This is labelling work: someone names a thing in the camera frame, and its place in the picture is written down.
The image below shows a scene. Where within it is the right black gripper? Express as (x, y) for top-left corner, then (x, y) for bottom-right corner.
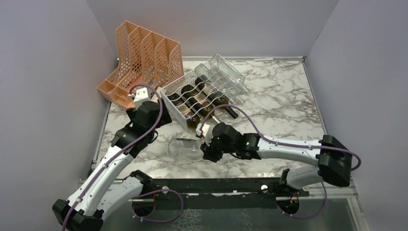
(200, 132), (237, 163)

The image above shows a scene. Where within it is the clear glass bottle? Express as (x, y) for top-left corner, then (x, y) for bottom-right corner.
(167, 138), (204, 162)
(194, 64), (246, 105)
(208, 54), (250, 94)

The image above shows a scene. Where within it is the green wine bottle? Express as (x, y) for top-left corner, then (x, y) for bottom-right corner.
(194, 75), (229, 107)
(168, 93), (200, 129)
(181, 85), (214, 117)

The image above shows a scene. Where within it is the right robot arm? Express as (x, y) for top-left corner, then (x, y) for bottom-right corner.
(196, 122), (353, 196)

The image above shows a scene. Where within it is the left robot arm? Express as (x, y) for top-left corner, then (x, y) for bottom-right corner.
(52, 100), (172, 231)

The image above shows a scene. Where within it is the orange plastic file organizer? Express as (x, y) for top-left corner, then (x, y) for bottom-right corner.
(97, 21), (184, 109)

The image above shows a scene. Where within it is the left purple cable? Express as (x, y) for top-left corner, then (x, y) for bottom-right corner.
(60, 83), (164, 231)

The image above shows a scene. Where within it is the purple cable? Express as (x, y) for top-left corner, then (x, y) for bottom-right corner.
(60, 83), (164, 231)
(199, 104), (363, 173)

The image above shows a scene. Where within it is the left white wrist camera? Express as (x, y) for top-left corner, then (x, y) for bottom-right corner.
(128, 88), (151, 109)

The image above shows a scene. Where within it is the white wire wine rack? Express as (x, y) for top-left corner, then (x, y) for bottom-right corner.
(160, 56), (249, 129)

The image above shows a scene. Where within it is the black metal base rail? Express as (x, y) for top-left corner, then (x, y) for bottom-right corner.
(79, 177), (357, 211)

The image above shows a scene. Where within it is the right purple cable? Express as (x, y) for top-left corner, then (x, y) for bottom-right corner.
(199, 104), (363, 173)

